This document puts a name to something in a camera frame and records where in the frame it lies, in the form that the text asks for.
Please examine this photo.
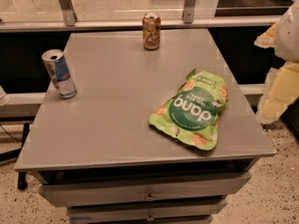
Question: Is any black stand leg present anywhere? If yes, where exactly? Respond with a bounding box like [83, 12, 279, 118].
[0, 122, 31, 191]

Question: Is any green dang chips bag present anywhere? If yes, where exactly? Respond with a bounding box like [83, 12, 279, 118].
[149, 69, 229, 150]

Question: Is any grey drawer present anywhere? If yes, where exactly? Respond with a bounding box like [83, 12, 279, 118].
[67, 199, 227, 224]
[38, 172, 250, 207]

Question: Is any metal railing bracket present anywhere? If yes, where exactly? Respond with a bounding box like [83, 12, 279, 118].
[182, 0, 196, 23]
[58, 0, 77, 26]

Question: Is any lower grey drawer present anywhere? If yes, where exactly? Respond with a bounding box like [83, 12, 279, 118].
[67, 199, 227, 224]

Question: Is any upper grey drawer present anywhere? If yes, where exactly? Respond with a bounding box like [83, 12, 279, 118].
[38, 172, 250, 207]

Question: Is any grey drawer cabinet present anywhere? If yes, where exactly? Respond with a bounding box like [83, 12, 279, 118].
[15, 29, 274, 224]

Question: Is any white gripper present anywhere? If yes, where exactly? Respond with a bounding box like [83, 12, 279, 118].
[254, 0, 299, 124]

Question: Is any right metal railing bracket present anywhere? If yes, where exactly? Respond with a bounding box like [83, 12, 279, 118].
[182, 0, 196, 23]

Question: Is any white object at left edge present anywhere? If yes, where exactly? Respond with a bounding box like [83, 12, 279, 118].
[0, 86, 10, 106]

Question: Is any brown gold drink can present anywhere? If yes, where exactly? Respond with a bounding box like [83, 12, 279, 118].
[142, 12, 161, 50]

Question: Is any blue silver redbull can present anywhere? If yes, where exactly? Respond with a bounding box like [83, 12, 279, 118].
[42, 49, 77, 99]

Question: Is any left metal railing bracket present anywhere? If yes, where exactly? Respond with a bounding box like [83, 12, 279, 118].
[58, 0, 77, 26]

